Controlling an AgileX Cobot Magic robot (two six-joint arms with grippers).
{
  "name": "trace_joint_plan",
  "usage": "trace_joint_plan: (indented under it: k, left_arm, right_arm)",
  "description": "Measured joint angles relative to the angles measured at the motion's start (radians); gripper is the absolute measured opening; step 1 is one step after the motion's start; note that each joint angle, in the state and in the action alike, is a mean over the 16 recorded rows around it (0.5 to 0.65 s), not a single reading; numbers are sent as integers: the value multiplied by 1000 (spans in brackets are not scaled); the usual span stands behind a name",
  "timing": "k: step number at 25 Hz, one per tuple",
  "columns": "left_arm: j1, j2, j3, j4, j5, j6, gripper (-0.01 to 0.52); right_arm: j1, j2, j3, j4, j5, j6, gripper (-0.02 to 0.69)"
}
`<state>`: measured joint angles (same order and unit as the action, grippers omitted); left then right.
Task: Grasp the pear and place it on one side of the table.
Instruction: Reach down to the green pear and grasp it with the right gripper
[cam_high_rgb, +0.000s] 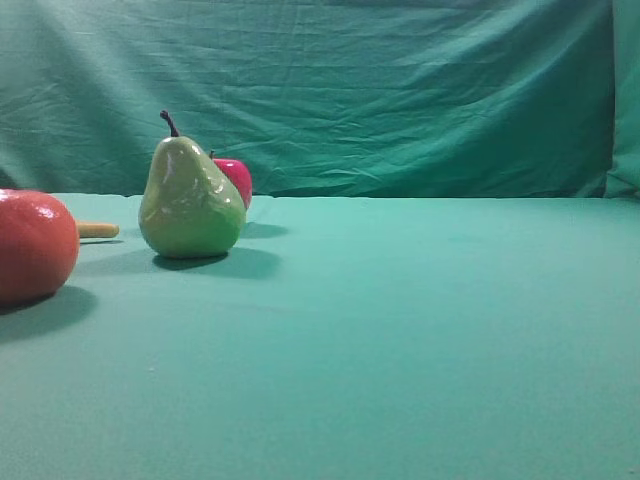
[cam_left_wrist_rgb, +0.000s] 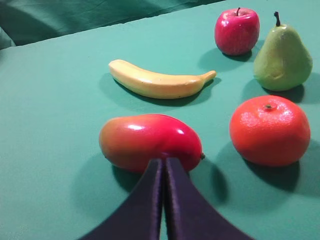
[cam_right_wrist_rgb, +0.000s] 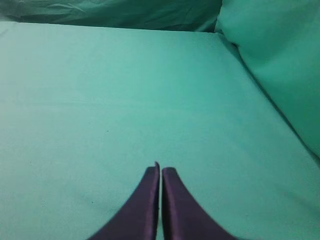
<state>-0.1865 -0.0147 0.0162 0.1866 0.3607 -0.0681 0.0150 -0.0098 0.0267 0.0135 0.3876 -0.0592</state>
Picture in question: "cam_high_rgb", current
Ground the green backdrop cloth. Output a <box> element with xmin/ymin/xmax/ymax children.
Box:
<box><xmin>1</xmin><ymin>1</ymin><xmax>639</xmax><ymax>197</ymax></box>

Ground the red apple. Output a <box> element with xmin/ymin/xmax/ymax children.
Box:
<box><xmin>209</xmin><ymin>150</ymin><xmax>253</xmax><ymax>209</ymax></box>

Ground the green table cloth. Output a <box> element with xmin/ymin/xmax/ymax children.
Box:
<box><xmin>1</xmin><ymin>194</ymin><xmax>639</xmax><ymax>479</ymax></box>

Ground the green pear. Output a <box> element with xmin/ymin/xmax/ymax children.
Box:
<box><xmin>138</xmin><ymin>110</ymin><xmax>247</xmax><ymax>259</ymax></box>

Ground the red-orange tomato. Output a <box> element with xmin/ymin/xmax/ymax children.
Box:
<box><xmin>1</xmin><ymin>189</ymin><xmax>79</xmax><ymax>307</ymax></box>

